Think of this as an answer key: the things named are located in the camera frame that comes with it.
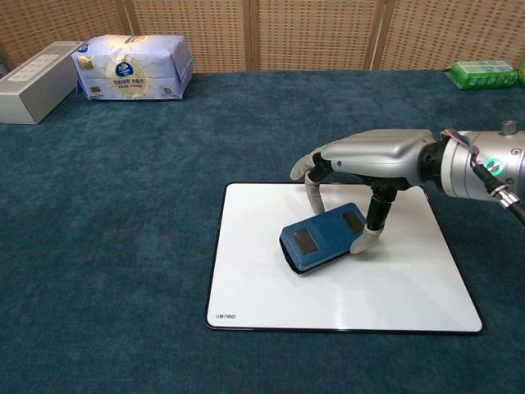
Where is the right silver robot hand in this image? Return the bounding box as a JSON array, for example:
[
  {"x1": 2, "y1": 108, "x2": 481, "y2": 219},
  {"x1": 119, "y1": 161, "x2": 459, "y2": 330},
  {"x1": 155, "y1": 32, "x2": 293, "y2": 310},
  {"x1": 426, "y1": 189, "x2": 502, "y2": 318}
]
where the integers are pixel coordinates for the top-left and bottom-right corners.
[{"x1": 290, "y1": 129, "x2": 436, "y2": 254}]

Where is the blue board eraser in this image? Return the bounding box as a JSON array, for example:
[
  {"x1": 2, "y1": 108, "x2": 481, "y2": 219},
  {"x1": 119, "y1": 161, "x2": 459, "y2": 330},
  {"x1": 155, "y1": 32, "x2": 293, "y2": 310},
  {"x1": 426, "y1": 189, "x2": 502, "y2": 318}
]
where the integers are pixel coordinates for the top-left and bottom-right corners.
[{"x1": 279, "y1": 202, "x2": 368, "y2": 275}]

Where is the white whiteboard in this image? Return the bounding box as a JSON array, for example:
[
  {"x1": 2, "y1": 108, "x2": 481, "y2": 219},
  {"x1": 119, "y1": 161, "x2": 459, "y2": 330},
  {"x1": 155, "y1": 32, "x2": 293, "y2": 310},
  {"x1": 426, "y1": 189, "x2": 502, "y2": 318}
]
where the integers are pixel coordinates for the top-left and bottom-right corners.
[{"x1": 204, "y1": 182, "x2": 484, "y2": 336}]

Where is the green wet wipes pack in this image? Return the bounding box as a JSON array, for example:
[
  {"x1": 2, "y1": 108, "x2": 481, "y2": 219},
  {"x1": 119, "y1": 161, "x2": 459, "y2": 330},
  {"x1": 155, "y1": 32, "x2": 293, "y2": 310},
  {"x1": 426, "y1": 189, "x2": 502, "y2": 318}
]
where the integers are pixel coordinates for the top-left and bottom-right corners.
[{"x1": 445, "y1": 60, "x2": 518, "y2": 90}]

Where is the woven wooden folding screen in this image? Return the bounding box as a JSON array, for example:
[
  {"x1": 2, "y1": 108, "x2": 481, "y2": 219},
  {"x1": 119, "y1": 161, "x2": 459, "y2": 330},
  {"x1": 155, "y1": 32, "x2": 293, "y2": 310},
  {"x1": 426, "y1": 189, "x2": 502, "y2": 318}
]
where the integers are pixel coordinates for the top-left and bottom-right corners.
[{"x1": 0, "y1": 0, "x2": 525, "y2": 73}]

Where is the white purple tissue pack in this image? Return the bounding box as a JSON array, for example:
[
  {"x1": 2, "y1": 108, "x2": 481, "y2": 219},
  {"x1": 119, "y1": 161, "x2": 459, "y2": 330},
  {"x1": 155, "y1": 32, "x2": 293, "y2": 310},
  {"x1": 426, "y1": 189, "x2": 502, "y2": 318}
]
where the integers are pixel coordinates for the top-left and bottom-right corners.
[{"x1": 71, "y1": 34, "x2": 194, "y2": 102}]

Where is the blue carpet table mat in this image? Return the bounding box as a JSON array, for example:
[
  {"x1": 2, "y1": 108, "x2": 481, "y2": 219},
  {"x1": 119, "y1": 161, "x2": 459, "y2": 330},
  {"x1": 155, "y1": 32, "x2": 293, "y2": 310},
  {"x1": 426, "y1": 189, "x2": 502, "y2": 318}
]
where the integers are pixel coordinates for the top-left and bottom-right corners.
[{"x1": 0, "y1": 68, "x2": 525, "y2": 394}]

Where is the long white power strip box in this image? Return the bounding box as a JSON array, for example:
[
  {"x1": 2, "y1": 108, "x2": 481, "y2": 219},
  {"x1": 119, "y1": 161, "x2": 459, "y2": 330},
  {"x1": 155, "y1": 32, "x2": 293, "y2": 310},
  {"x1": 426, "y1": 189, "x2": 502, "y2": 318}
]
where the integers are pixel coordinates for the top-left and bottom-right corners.
[{"x1": 0, "y1": 40, "x2": 85, "y2": 125}]

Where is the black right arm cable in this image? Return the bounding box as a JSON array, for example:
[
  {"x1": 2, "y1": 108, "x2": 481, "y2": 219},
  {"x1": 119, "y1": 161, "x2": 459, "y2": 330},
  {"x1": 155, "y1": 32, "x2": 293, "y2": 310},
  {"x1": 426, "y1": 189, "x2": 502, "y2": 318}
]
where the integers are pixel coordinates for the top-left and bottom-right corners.
[{"x1": 471, "y1": 162, "x2": 525, "y2": 227}]

